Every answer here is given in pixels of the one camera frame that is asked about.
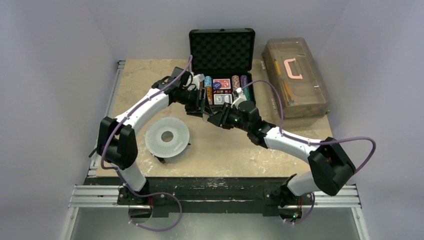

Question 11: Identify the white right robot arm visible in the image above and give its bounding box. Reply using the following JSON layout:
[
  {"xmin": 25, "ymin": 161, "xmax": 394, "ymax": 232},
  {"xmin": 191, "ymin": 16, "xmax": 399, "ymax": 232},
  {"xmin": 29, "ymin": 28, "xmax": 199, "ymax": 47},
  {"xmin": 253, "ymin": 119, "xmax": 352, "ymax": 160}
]
[{"xmin": 207, "ymin": 101, "xmax": 356, "ymax": 204}]

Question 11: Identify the blue small blind button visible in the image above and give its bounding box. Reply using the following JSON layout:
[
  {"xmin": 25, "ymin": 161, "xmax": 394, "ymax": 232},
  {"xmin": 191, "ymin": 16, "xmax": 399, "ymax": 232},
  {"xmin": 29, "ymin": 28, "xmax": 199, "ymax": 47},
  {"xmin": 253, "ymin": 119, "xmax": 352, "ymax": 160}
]
[{"xmin": 212, "ymin": 82, "xmax": 222, "ymax": 90}]

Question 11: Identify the peach chip stack right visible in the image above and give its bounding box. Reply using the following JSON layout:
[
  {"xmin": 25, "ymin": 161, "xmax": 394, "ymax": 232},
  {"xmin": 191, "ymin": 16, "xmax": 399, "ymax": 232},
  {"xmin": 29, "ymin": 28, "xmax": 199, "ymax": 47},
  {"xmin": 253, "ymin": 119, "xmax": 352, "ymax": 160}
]
[{"xmin": 231, "ymin": 75, "xmax": 241, "ymax": 91}]

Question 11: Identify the dark green chip stack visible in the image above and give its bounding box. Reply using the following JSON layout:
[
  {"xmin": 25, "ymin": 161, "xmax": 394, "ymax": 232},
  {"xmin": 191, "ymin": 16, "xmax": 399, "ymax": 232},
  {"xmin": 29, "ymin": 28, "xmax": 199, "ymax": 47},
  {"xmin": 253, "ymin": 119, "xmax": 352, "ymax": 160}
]
[{"xmin": 240, "ymin": 75, "xmax": 249, "ymax": 92}]

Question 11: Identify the translucent plastic toolbox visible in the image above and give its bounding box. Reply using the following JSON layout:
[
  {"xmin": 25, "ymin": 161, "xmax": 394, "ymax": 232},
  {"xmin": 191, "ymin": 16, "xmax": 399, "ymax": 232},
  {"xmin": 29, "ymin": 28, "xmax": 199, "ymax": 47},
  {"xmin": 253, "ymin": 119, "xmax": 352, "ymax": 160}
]
[{"xmin": 262, "ymin": 37, "xmax": 329, "ymax": 120}]

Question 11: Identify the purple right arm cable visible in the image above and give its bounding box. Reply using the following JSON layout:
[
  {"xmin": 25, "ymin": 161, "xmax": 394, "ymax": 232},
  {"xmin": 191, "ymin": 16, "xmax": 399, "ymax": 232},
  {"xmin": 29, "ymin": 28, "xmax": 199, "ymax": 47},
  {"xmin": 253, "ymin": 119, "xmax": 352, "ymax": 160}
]
[{"xmin": 241, "ymin": 79, "xmax": 377, "ymax": 226}]

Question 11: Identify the aluminium frame rail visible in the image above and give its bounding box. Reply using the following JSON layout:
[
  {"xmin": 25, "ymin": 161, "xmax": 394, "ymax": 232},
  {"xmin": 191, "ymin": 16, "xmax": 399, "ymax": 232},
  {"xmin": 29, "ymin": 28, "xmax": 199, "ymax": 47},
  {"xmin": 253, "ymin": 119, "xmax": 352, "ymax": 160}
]
[{"xmin": 311, "ymin": 184, "xmax": 363, "ymax": 210}]

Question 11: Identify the red playing card deck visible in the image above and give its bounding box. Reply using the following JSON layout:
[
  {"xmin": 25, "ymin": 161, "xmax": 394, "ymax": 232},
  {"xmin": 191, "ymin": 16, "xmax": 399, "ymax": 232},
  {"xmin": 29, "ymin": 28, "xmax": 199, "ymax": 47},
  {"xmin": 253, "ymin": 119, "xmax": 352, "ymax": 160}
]
[{"xmin": 212, "ymin": 78, "xmax": 232, "ymax": 90}]

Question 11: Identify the orange yellow chip stack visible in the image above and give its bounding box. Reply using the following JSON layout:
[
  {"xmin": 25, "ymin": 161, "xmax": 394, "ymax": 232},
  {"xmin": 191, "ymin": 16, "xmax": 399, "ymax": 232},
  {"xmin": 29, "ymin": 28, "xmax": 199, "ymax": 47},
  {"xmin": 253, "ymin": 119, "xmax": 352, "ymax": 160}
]
[{"xmin": 205, "ymin": 86, "xmax": 213, "ymax": 106}]

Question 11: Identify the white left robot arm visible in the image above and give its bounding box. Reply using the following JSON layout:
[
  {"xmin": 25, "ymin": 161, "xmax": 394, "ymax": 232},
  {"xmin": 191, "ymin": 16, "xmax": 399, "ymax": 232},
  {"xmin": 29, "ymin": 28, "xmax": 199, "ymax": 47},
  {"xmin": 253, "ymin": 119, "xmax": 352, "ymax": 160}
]
[{"xmin": 95, "ymin": 67, "xmax": 205, "ymax": 205}]

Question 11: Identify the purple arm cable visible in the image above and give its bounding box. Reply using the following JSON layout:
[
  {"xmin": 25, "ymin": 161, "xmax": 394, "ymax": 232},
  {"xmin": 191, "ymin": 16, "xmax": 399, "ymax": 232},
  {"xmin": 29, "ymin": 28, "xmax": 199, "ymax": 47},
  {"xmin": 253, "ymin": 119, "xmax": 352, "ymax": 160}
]
[
  {"xmin": 241, "ymin": 79, "xmax": 377, "ymax": 226},
  {"xmin": 100, "ymin": 54, "xmax": 194, "ymax": 233}
]

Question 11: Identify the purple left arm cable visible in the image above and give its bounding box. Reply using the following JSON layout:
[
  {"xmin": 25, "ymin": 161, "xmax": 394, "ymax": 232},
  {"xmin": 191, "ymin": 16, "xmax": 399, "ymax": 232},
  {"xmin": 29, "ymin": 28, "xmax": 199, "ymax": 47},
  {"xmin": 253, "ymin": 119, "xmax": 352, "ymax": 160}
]
[{"xmin": 100, "ymin": 54, "xmax": 194, "ymax": 233}]

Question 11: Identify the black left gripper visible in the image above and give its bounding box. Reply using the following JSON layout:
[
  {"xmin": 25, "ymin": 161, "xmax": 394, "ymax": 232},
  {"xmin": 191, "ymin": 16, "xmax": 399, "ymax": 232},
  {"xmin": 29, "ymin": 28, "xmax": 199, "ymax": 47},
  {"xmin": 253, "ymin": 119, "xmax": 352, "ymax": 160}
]
[{"xmin": 177, "ymin": 87, "xmax": 212, "ymax": 118}]

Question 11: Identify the white perforated cable spool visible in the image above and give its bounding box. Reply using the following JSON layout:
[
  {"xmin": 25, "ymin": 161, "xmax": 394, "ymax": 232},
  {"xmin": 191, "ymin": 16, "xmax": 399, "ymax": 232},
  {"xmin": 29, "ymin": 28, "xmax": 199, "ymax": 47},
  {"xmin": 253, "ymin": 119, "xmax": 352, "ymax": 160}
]
[{"xmin": 144, "ymin": 117, "xmax": 191, "ymax": 164}]

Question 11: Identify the light blue chip stack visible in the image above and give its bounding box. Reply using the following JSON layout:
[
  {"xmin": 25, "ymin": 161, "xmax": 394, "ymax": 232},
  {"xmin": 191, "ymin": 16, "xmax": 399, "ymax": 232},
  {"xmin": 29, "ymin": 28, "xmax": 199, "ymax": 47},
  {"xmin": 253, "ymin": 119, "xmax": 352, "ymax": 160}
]
[{"xmin": 203, "ymin": 76, "xmax": 213, "ymax": 88}]

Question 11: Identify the black poker set case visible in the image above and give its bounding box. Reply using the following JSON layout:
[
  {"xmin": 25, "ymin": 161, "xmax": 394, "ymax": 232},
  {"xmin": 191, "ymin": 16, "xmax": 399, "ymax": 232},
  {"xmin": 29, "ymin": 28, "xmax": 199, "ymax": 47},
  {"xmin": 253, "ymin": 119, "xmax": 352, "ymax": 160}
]
[{"xmin": 188, "ymin": 28, "xmax": 256, "ymax": 111}]

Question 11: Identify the blue playing card deck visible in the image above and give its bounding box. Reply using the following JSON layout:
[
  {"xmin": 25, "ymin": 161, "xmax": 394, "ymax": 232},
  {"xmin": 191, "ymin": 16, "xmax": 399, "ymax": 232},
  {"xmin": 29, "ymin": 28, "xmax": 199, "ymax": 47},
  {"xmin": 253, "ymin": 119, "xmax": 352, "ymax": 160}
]
[{"xmin": 213, "ymin": 94, "xmax": 233, "ymax": 105}]

